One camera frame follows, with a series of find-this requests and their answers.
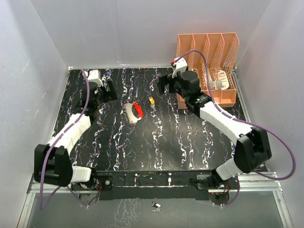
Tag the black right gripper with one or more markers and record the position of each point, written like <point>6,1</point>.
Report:
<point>165,80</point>

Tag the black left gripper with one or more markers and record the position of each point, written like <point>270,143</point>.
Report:
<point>109,95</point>

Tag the metal key organizer red handle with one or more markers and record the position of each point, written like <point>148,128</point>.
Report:
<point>132,112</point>

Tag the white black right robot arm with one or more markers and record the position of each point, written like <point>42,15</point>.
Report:
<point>251,143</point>

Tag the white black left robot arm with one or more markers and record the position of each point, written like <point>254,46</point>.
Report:
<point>52,164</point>

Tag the orange plastic file organizer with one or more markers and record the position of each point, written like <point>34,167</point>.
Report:
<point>220,51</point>

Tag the white round label card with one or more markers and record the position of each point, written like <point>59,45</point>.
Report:
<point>222,82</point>

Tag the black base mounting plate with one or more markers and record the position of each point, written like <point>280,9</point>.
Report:
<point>157,184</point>

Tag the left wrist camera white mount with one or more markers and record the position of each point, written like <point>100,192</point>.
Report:
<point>95,76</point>

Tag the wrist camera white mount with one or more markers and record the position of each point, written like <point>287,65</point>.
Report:
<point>95,76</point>
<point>180,65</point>

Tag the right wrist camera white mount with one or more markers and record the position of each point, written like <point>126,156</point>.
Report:
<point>180,65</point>

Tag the aluminium frame rail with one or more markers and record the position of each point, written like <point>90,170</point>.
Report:
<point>255,182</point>

